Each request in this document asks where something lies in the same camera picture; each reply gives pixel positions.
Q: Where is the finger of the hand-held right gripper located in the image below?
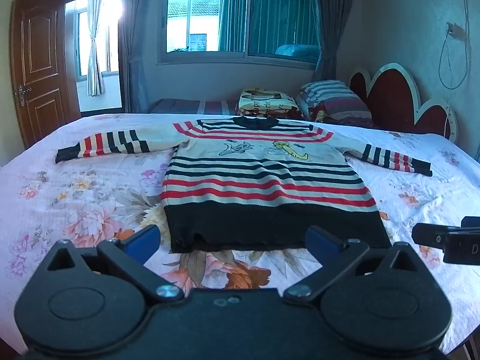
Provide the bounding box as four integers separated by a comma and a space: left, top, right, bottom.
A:
411, 223, 450, 250

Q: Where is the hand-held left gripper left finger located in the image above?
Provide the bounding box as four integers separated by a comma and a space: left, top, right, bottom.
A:
47, 225, 185, 307

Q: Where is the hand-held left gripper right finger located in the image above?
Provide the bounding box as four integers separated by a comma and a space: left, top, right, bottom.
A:
283, 226, 419, 304

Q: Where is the striped knit sweater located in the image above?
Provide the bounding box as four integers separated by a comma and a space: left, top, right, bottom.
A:
55, 117, 433, 254

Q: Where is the floral bed sheet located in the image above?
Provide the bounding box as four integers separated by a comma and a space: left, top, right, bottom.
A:
0, 112, 480, 354

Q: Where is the red printed cloth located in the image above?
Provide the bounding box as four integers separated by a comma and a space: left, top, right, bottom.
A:
307, 105, 340, 122

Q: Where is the red and white headboard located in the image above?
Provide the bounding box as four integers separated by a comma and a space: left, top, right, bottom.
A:
349, 63, 459, 144

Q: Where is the striped bed sheet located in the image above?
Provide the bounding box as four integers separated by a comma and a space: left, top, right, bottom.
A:
148, 98, 241, 115

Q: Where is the striped pillow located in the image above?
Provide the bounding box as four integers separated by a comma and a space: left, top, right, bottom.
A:
296, 79, 374, 125

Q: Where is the folded printed blanket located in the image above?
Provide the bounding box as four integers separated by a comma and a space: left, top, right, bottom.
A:
235, 87, 305, 121

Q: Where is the light blue bundle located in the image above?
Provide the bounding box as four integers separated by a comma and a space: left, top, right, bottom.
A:
275, 44, 320, 63

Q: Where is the grey curtain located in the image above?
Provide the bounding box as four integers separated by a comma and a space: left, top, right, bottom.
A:
311, 0, 359, 83
119, 0, 170, 114

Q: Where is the brown wooden door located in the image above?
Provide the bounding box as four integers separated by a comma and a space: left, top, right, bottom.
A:
9, 0, 82, 149

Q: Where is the white sheer curtain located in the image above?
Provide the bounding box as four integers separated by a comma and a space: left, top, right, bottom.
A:
86, 0, 104, 97

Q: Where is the sliding glass window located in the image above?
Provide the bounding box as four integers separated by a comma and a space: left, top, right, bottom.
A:
157, 0, 324, 70

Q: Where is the green curtain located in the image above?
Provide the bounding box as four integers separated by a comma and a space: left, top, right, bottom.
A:
217, 0, 320, 55

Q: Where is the metal door handle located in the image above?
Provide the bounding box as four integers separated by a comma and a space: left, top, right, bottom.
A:
16, 85, 33, 108

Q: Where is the hanging wall cable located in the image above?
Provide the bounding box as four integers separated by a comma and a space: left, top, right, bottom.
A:
439, 0, 472, 91

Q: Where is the wall socket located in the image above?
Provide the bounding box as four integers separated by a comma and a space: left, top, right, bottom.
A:
445, 22, 466, 40

